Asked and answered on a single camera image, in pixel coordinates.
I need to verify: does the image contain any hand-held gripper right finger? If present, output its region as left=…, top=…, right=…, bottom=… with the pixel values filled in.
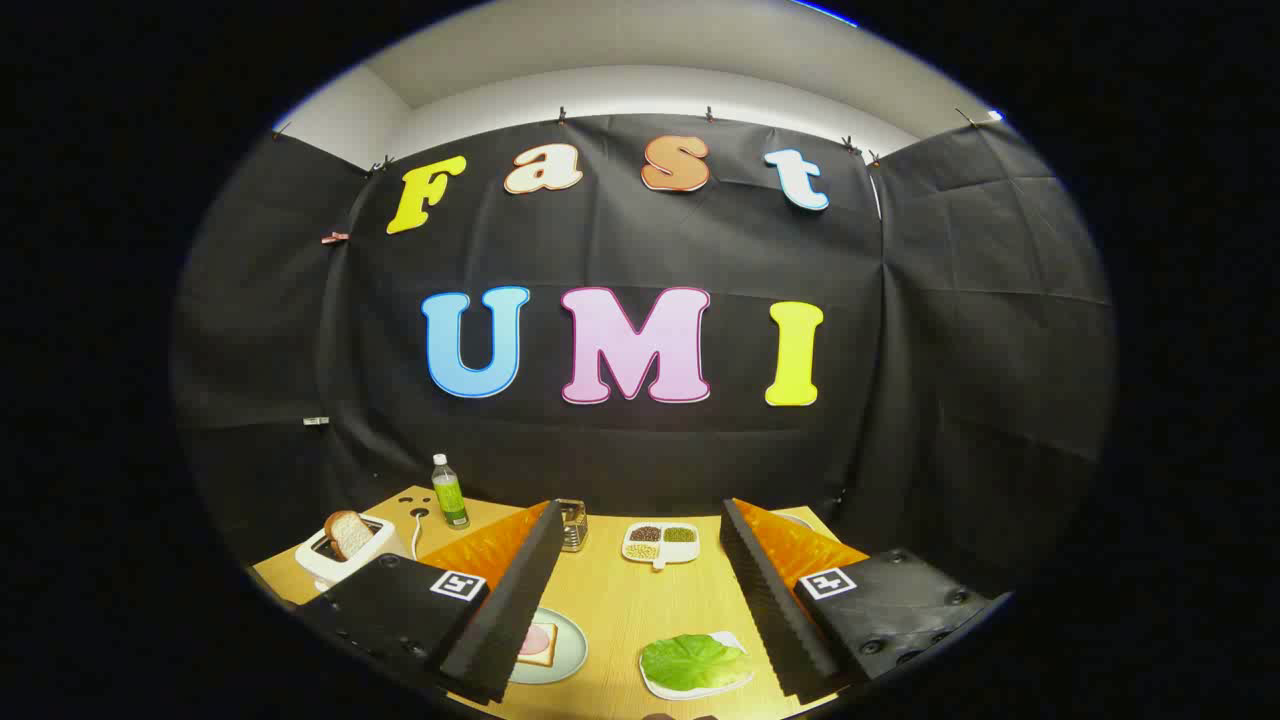
left=718, top=497, right=1013, bottom=705

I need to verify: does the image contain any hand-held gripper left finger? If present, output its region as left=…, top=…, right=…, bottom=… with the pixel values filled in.
left=296, top=498, right=568, bottom=705

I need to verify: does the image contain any green lettuce leaf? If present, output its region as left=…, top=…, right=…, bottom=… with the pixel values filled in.
left=640, top=633, right=751, bottom=693

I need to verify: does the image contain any plain toast bread slice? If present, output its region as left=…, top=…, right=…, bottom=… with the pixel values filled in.
left=324, top=510, right=376, bottom=561

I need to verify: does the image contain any white square plate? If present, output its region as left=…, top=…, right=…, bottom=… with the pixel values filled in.
left=638, top=630, right=756, bottom=701

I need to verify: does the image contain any bread slice under ham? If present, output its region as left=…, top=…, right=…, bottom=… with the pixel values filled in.
left=517, top=622, right=558, bottom=668

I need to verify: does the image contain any pale green round plate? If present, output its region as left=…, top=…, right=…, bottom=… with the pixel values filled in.
left=508, top=606, right=590, bottom=686

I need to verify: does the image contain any white divided bean dish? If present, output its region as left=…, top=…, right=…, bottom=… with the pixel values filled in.
left=621, top=521, right=701, bottom=572

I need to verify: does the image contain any green label plastic bottle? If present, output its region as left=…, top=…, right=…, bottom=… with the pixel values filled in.
left=431, top=453, right=471, bottom=531

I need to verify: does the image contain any white toaster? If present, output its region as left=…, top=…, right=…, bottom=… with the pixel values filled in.
left=295, top=512, right=411, bottom=591

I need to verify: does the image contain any black backdrop cloth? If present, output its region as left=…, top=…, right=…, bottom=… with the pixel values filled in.
left=172, top=113, right=1116, bottom=601

